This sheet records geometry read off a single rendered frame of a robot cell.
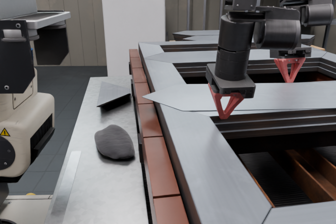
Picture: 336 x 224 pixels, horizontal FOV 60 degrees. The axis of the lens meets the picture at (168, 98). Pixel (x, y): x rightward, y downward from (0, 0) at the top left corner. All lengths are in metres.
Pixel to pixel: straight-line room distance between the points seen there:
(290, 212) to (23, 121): 0.63
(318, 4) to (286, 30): 0.35
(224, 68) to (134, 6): 2.92
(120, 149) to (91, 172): 0.10
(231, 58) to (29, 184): 1.67
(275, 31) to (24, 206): 1.16
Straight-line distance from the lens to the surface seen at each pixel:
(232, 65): 0.52
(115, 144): 0.81
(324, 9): 0.86
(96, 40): 4.46
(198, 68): 1.02
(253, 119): 0.63
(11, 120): 0.81
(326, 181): 0.80
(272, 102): 0.70
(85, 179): 0.74
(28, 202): 1.39
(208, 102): 0.66
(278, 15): 0.52
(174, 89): 0.74
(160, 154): 0.53
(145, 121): 0.66
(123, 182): 0.72
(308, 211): 0.40
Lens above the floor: 1.11
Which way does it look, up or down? 21 degrees down
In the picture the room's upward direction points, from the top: straight up
